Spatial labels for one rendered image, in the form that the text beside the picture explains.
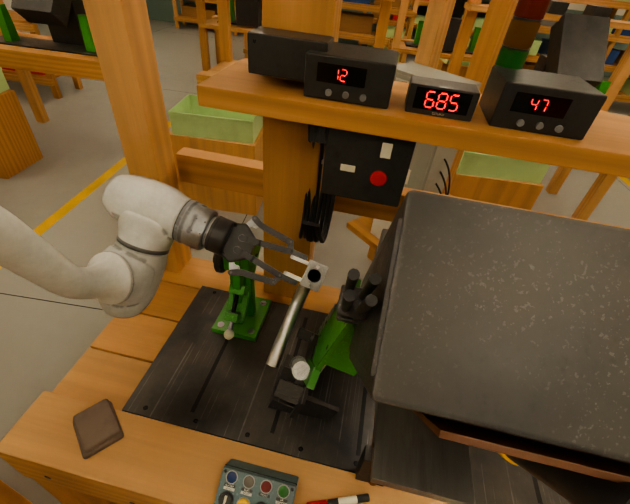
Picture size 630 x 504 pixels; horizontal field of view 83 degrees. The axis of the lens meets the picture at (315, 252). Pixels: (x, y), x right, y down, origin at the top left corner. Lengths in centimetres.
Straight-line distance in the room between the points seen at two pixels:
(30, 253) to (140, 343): 59
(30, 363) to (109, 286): 170
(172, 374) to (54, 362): 140
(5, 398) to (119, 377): 131
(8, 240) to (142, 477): 56
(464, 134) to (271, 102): 35
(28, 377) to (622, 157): 241
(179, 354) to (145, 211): 45
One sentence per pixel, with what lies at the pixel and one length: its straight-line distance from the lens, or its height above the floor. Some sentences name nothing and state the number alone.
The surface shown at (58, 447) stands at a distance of 102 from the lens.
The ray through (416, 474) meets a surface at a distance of 69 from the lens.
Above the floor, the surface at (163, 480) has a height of 90.
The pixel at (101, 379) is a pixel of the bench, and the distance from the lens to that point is 110.
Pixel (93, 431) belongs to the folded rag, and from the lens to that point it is 97.
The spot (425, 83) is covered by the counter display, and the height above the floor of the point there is 159.
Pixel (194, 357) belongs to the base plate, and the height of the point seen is 90.
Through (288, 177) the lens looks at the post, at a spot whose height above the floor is 132.
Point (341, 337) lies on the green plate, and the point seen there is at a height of 123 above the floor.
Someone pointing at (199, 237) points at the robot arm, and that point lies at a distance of 72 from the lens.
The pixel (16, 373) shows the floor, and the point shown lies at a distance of 242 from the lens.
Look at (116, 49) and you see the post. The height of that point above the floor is 155.
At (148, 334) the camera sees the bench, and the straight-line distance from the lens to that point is 114.
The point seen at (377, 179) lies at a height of 141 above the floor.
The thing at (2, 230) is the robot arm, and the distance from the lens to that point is 56.
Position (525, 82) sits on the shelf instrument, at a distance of 74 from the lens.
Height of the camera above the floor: 175
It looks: 40 degrees down
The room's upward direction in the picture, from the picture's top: 7 degrees clockwise
